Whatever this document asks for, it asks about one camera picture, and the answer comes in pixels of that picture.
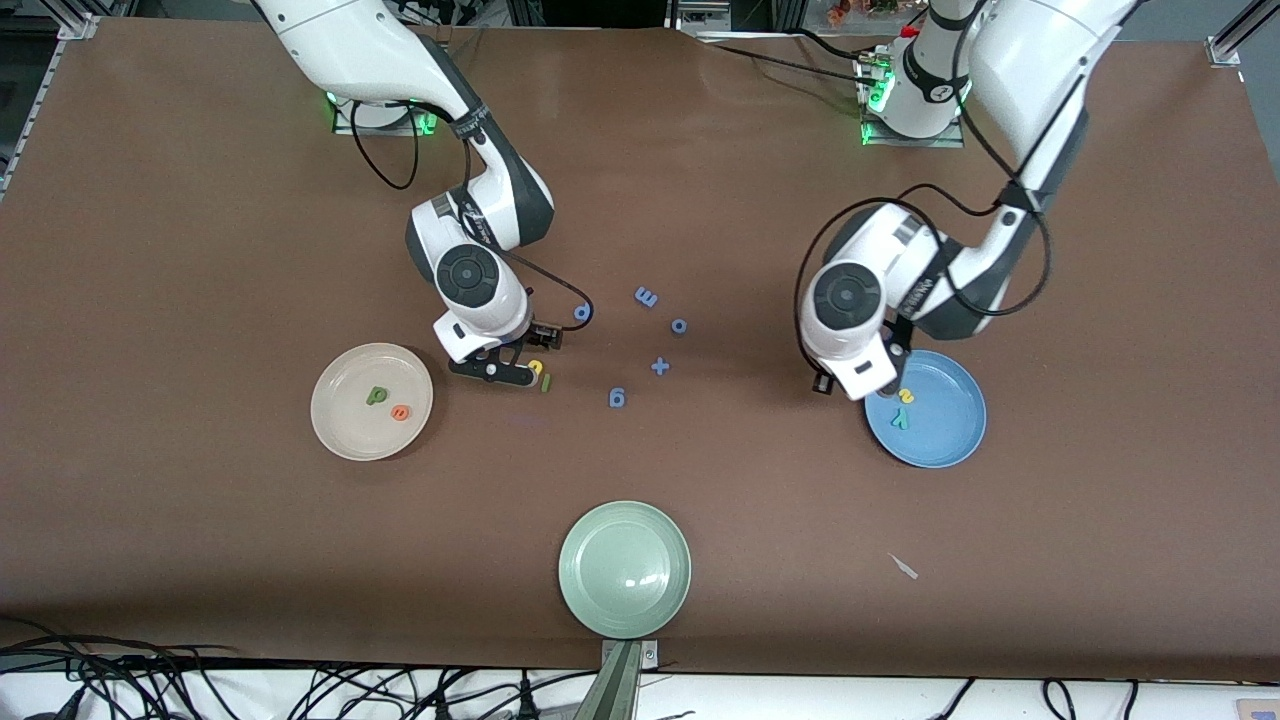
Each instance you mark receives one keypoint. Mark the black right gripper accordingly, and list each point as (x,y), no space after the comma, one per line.
(541,335)

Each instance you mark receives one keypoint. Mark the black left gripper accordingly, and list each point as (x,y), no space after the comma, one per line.
(899,343)

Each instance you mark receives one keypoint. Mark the green letter p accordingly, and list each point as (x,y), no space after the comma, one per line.
(377,396)

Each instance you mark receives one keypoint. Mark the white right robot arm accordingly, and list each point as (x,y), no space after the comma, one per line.
(340,40)

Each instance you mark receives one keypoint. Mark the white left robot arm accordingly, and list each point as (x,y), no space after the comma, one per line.
(1030,50)

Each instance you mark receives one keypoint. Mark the blue letter m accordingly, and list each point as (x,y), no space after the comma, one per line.
(646,297)

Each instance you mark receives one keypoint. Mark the blue plate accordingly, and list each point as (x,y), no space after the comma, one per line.
(950,420)

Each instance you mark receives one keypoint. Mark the small grey paper scrap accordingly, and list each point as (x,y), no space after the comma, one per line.
(905,568)

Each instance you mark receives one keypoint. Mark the beige brown plate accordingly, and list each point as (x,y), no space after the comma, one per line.
(350,420)

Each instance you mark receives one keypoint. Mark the pale green plate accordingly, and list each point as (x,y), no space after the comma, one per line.
(625,570)

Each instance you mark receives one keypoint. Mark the orange background object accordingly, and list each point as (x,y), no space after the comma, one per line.
(840,10)

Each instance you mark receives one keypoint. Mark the brown table cover sheet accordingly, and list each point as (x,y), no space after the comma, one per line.
(200,560)

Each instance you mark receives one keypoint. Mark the tan cardboard piece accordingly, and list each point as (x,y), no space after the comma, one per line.
(1260,710)

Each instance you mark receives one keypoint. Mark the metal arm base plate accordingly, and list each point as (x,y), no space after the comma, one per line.
(345,125)
(950,141)

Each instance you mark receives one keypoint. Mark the grey metal camera post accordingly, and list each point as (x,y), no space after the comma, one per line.
(615,690)

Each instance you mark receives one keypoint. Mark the aluminium frame rail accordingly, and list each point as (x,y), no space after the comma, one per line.
(1225,45)
(75,25)

